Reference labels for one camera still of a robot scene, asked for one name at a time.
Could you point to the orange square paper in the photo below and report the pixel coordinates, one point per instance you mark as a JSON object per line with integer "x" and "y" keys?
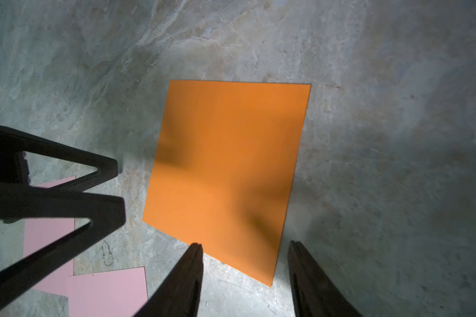
{"x": 224, "y": 168}

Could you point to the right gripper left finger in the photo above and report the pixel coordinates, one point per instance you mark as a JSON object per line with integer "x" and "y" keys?
{"x": 179, "y": 294}

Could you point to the left pink paper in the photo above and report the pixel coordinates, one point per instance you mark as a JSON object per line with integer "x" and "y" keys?
{"x": 40, "y": 233}

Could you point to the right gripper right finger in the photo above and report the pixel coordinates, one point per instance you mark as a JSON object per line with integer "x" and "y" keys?
{"x": 313, "y": 293}

